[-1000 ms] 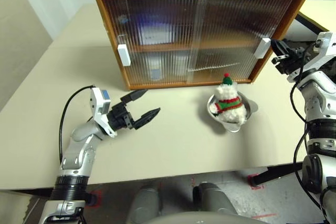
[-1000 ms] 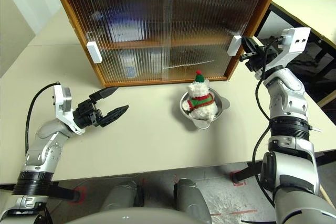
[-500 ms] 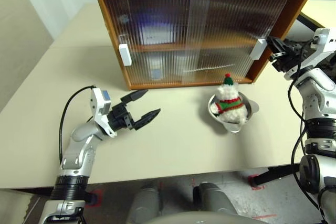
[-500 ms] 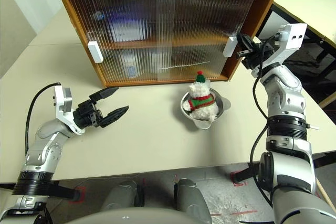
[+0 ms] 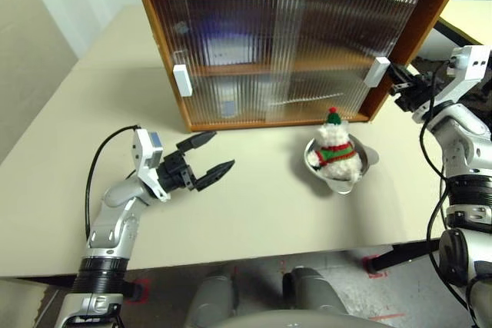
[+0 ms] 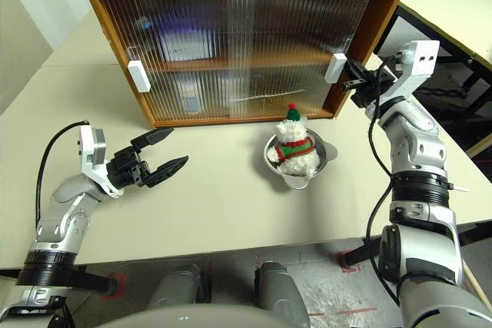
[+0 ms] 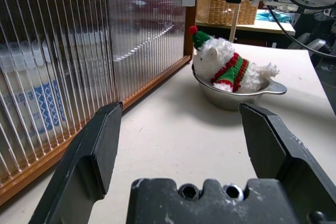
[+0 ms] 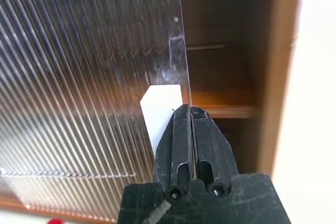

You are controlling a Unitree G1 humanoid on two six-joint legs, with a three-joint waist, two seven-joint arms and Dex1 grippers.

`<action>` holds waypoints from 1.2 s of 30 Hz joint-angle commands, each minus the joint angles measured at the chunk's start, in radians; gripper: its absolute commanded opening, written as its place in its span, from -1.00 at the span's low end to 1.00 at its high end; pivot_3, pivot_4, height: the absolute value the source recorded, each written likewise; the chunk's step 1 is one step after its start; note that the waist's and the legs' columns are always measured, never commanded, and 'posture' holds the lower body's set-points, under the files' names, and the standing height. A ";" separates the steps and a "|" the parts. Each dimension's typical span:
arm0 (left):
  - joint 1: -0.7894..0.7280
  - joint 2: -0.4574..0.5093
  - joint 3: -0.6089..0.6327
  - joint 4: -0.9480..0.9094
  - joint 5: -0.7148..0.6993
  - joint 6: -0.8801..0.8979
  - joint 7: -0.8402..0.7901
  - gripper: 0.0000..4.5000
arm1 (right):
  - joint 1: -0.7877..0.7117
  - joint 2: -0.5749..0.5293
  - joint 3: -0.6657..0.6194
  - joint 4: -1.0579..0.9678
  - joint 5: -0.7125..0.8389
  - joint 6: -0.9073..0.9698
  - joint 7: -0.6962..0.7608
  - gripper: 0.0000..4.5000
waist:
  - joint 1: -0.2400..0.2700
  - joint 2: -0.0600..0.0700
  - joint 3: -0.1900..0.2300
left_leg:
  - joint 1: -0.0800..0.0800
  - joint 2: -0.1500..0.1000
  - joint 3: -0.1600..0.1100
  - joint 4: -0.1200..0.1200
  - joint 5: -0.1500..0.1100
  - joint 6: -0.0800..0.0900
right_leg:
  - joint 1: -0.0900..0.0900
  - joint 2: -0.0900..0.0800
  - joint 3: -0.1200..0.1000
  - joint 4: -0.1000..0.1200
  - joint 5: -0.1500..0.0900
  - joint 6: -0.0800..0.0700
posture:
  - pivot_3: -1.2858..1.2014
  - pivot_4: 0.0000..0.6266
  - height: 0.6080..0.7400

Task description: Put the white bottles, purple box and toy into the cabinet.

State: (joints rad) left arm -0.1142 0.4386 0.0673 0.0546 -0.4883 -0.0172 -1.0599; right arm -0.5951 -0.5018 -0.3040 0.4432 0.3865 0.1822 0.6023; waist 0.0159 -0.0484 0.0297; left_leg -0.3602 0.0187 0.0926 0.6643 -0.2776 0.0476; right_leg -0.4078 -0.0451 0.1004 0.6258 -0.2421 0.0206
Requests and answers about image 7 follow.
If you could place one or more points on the wooden cabinet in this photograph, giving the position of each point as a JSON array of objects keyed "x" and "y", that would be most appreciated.
[{"x": 157, "y": 81}]

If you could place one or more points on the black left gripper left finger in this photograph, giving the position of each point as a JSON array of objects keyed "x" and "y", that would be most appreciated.
[{"x": 86, "y": 155}]

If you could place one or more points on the grey chair base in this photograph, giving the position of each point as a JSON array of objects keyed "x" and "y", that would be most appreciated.
[{"x": 315, "y": 43}]

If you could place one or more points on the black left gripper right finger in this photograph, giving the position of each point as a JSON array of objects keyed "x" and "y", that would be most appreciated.
[{"x": 286, "y": 150}]

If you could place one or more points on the white background table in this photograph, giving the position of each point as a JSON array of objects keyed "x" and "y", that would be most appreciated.
[{"x": 262, "y": 27}]

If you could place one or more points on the teal cloth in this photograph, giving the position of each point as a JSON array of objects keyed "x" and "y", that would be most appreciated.
[{"x": 283, "y": 17}]

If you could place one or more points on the wicker basket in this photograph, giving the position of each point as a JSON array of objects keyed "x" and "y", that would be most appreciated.
[{"x": 215, "y": 11}]

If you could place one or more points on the small metal bowl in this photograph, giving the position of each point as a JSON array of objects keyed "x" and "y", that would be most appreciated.
[{"x": 225, "y": 102}]

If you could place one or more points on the white bottle blue label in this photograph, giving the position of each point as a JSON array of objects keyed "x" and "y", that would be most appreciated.
[
  {"x": 48, "y": 95},
  {"x": 15, "y": 98}
]

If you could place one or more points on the light wooden post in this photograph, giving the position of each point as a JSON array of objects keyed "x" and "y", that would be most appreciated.
[{"x": 234, "y": 24}]

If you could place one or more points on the white plush toy knit sweater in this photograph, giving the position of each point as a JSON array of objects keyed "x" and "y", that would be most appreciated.
[{"x": 210, "y": 58}]

